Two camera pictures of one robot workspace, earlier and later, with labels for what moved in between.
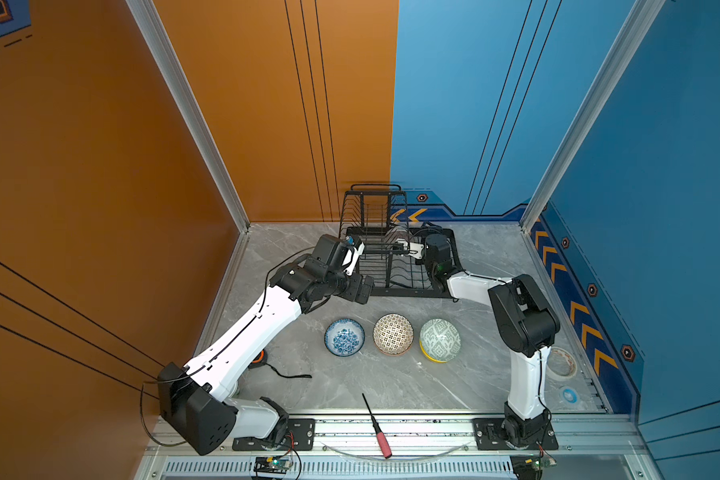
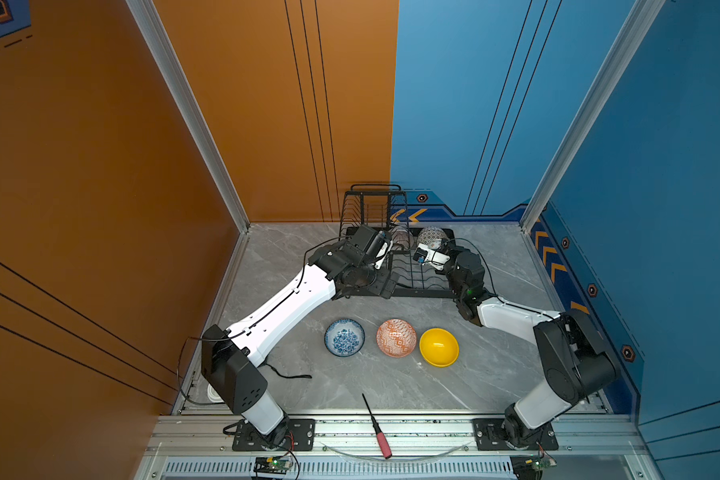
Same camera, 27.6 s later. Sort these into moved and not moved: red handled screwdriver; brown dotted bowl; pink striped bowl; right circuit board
Moved: brown dotted bowl
Not moved: right circuit board; pink striped bowl; red handled screwdriver
